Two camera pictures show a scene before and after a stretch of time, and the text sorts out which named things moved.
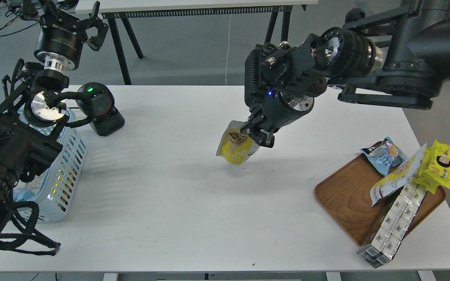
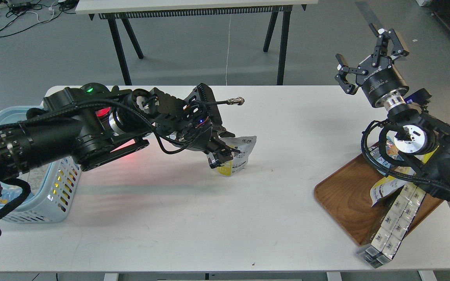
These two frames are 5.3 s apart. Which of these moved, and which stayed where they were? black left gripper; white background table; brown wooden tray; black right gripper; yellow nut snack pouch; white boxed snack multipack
Moved: black left gripper; yellow nut snack pouch; black right gripper
Stayed: white boxed snack multipack; brown wooden tray; white background table
